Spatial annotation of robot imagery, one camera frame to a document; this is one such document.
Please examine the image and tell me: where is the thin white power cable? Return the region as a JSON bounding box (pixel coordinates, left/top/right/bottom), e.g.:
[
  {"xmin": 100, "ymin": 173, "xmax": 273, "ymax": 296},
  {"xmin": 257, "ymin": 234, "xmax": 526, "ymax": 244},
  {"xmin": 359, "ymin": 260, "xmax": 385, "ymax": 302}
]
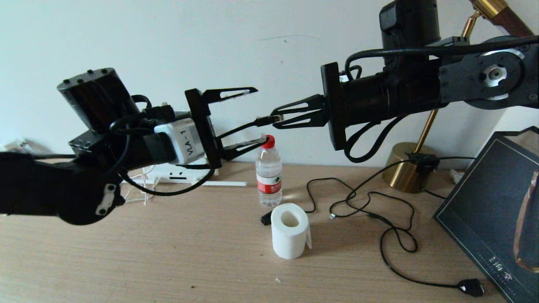
[{"xmin": 122, "ymin": 166, "xmax": 158, "ymax": 207}]

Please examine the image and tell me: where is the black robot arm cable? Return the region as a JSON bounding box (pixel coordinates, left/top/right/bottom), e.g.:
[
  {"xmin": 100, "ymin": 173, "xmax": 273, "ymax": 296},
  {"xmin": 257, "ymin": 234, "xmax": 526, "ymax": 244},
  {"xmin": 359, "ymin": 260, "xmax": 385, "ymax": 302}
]
[
  {"xmin": 344, "ymin": 36, "xmax": 539, "ymax": 164},
  {"xmin": 110, "ymin": 95, "xmax": 216, "ymax": 197}
]

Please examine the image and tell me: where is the clear plastic packet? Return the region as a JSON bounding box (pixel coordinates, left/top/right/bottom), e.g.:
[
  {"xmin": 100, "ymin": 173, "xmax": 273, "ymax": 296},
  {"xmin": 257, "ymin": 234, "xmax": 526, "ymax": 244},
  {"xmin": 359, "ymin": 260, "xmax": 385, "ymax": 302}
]
[{"xmin": 0, "ymin": 138, "xmax": 27, "ymax": 153}]

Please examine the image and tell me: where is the dark teal paper gift bag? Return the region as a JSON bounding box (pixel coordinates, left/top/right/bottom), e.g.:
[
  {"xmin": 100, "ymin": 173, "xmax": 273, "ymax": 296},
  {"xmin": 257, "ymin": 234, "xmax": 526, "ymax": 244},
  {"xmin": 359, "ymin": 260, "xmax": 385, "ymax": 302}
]
[{"xmin": 432, "ymin": 126, "xmax": 539, "ymax": 303}]

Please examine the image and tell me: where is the long black cable with plugs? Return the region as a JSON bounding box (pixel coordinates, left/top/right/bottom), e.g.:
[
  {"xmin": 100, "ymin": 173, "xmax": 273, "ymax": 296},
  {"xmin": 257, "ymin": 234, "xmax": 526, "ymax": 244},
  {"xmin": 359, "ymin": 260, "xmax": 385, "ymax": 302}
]
[{"xmin": 260, "ymin": 178, "xmax": 485, "ymax": 297}]

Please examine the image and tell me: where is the brass desk lamp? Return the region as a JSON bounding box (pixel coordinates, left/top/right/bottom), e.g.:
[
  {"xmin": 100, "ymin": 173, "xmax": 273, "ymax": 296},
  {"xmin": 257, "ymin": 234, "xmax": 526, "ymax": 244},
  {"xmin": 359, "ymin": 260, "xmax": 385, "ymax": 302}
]
[{"xmin": 381, "ymin": 0, "xmax": 536, "ymax": 194}]

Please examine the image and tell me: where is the black cable with silver tip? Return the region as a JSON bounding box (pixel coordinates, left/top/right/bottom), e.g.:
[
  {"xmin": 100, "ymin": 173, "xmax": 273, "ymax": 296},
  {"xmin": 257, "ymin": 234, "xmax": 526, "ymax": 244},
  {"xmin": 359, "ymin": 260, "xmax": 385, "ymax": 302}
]
[{"xmin": 328, "ymin": 159, "xmax": 415, "ymax": 220}]

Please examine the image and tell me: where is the white wifi router with antennas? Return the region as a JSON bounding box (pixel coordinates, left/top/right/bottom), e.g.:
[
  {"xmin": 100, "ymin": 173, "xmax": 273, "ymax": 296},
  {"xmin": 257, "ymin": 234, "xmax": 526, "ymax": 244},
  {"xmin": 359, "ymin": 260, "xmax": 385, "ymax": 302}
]
[{"xmin": 126, "ymin": 158, "xmax": 248, "ymax": 188}]

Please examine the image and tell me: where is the clear water bottle red cap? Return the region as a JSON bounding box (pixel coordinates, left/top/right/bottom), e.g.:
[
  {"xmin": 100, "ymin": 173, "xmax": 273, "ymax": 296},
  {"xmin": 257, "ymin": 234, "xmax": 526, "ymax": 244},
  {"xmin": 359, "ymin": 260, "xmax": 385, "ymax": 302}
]
[{"xmin": 256, "ymin": 135, "xmax": 283, "ymax": 207}]

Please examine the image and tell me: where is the white toilet paper roll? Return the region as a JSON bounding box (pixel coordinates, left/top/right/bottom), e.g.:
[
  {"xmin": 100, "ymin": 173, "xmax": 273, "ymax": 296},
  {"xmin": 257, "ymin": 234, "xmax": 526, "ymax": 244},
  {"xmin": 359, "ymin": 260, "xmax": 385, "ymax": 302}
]
[{"xmin": 270, "ymin": 203, "xmax": 312, "ymax": 259}]

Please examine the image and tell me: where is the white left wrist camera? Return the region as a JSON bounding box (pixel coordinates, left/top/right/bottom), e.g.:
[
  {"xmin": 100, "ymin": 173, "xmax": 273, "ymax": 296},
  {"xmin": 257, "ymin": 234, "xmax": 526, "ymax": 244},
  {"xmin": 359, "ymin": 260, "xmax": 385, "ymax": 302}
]
[{"xmin": 154, "ymin": 118, "xmax": 208, "ymax": 165}]

